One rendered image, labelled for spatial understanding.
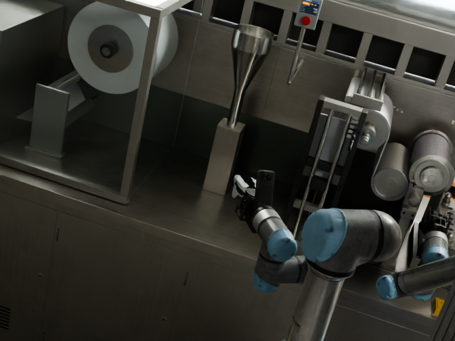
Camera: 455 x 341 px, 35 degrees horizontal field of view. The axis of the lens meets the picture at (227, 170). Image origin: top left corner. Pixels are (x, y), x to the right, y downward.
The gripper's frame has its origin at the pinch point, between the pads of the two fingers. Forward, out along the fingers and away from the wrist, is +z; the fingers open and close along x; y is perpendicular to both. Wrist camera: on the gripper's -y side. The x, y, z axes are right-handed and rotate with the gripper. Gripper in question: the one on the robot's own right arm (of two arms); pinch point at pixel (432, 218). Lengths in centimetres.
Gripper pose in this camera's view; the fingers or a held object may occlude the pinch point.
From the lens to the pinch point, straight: 261.6
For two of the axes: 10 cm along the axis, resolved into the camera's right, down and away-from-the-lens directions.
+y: 2.1, -8.7, -4.4
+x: -9.4, -3.0, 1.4
